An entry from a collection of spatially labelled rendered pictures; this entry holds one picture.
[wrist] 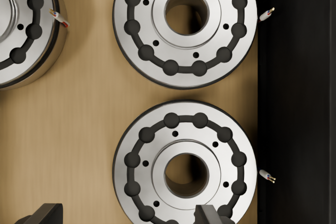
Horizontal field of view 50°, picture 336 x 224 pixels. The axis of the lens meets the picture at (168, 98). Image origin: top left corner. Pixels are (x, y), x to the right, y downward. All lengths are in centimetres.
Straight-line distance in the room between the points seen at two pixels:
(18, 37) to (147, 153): 12
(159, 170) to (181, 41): 9
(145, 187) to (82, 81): 9
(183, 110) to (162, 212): 7
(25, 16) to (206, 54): 13
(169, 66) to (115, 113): 6
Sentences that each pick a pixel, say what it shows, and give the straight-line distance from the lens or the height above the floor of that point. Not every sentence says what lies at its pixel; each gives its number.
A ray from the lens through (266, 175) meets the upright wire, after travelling 26.
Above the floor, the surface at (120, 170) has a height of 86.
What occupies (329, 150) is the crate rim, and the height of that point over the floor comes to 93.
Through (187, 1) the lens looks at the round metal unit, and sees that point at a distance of 28.
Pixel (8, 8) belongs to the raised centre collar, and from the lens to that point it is 27.
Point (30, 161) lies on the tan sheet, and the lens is 30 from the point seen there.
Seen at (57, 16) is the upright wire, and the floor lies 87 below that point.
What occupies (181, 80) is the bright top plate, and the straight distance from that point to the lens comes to 25.
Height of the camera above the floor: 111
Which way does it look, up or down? 88 degrees down
